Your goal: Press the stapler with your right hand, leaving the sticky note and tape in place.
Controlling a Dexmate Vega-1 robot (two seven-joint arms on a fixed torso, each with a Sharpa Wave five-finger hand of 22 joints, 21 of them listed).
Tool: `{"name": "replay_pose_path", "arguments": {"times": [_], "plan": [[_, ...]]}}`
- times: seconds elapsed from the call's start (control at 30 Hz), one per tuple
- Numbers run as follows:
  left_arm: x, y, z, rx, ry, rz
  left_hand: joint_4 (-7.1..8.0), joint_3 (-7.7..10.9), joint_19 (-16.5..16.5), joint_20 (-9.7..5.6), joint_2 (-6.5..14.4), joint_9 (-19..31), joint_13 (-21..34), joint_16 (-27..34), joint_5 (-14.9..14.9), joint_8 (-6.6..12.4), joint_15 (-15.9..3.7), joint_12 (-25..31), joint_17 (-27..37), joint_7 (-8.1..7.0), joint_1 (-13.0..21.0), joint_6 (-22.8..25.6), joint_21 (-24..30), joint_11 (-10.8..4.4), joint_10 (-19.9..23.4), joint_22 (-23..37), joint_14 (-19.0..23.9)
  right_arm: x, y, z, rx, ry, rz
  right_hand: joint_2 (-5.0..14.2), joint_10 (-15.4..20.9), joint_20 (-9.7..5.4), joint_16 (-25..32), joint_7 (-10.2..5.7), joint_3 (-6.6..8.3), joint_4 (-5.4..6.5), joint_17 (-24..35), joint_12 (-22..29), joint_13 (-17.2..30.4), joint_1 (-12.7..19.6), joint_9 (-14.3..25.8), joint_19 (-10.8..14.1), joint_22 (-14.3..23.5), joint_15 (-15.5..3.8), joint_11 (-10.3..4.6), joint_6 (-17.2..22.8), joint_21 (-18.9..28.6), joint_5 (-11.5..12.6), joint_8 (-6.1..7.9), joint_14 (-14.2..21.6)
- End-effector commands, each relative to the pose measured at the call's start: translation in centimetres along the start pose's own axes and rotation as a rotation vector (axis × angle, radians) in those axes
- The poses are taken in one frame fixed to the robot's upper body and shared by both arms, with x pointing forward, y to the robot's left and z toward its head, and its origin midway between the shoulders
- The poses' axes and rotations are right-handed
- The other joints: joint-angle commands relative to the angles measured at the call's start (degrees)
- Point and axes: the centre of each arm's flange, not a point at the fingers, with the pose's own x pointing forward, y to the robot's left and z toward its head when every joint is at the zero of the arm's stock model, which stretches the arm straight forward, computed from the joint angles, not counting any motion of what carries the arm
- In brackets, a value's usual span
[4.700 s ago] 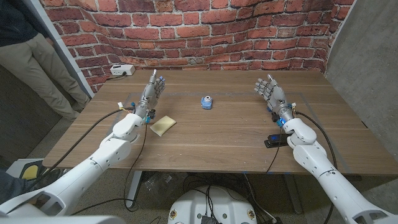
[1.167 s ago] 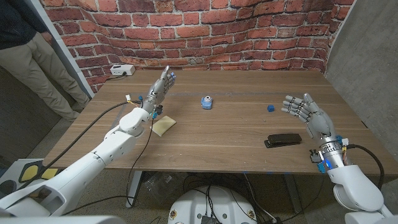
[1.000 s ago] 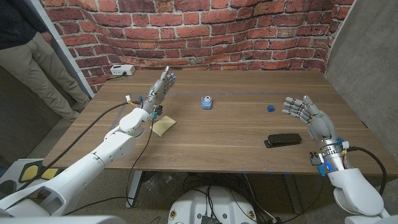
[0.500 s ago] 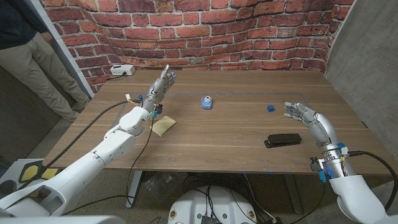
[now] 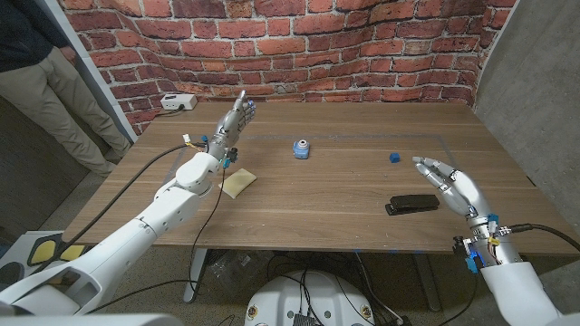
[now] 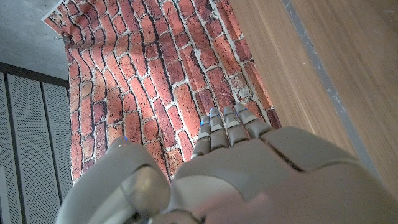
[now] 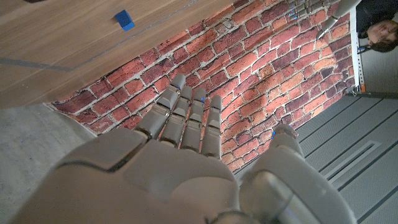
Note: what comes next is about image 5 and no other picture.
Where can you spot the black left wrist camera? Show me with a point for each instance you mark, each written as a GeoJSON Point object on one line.
{"type": "Point", "coordinates": [232, 155]}

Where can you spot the person in khaki trousers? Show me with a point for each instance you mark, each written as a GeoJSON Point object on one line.
{"type": "Point", "coordinates": [41, 86]}

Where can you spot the white power box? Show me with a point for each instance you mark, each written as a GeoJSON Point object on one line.
{"type": "Point", "coordinates": [178, 101]}

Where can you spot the clear plastic bag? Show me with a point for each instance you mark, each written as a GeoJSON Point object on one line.
{"type": "Point", "coordinates": [231, 269]}

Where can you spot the dark table leg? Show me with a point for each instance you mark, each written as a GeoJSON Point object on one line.
{"type": "Point", "coordinates": [428, 280]}

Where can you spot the red brick printed backdrop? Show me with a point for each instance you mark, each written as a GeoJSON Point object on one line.
{"type": "Point", "coordinates": [290, 50]}

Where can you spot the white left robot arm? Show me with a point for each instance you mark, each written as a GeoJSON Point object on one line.
{"type": "Point", "coordinates": [136, 231]}

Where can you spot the yellow and black floor pad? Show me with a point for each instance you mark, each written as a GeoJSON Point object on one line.
{"type": "Point", "coordinates": [45, 251]}

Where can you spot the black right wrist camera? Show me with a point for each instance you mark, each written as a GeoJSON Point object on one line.
{"type": "Point", "coordinates": [466, 253]}

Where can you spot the white table leg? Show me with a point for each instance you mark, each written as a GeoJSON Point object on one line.
{"type": "Point", "coordinates": [196, 271]}

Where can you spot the black stapler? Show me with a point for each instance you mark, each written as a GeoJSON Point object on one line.
{"type": "Point", "coordinates": [412, 204]}

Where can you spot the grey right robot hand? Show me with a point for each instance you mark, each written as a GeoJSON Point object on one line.
{"type": "Point", "coordinates": [455, 188]}

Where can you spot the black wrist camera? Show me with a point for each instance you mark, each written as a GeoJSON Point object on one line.
{"type": "Point", "coordinates": [466, 253]}
{"type": "Point", "coordinates": [232, 155]}

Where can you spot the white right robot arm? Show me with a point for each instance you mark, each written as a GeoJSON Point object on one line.
{"type": "Point", "coordinates": [516, 280]}

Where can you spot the white backdrop frame panel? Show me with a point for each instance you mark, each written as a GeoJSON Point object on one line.
{"type": "Point", "coordinates": [97, 77]}

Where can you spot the blue tape dispenser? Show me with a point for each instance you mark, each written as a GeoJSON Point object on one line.
{"type": "Point", "coordinates": [301, 149]}

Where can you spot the white robot torso base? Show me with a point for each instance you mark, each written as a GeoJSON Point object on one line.
{"type": "Point", "coordinates": [308, 299]}

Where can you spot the small blue cube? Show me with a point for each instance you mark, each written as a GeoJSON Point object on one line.
{"type": "Point", "coordinates": [394, 157]}

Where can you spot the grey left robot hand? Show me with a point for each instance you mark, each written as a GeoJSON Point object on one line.
{"type": "Point", "coordinates": [229, 127]}

